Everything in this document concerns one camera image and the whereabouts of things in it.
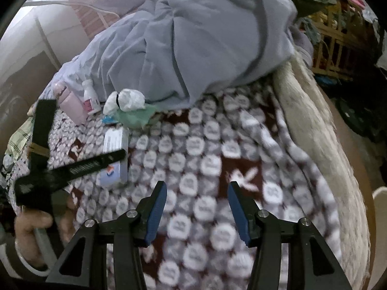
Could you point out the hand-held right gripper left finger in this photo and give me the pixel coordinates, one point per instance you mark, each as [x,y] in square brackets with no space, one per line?
[155,211]

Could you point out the white trash bin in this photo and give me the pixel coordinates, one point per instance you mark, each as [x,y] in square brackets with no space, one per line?
[379,199]

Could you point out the white pill bottle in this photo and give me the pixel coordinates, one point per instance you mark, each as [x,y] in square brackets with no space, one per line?
[90,95]

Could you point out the white medicine box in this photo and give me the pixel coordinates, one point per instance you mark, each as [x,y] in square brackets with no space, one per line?
[116,140]

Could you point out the plaid cloth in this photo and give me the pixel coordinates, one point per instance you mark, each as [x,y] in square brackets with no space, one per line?
[18,139]

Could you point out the person's left hand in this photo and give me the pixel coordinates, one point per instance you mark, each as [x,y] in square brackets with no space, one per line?
[30,222]

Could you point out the printed brown white blanket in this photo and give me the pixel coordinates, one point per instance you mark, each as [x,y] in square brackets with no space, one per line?
[196,157]

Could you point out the grey blue quilt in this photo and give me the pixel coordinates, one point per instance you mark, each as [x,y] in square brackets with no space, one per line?
[211,36]

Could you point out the wooden rack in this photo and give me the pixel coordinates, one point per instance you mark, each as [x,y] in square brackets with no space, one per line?
[329,36]

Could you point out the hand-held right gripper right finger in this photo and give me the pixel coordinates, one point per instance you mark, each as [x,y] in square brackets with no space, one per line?
[238,211]

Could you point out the green wrapper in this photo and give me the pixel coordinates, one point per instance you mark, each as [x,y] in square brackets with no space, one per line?
[133,117]

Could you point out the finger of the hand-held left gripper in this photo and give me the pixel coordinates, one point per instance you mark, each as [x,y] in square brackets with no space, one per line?
[42,127]
[90,166]

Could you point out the beige fleece blanket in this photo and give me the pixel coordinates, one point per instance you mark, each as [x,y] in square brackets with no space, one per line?
[317,127]

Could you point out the small blue wrapper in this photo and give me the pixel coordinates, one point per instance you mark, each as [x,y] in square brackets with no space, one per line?
[108,119]

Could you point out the pink box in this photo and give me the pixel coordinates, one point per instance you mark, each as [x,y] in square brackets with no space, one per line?
[72,107]

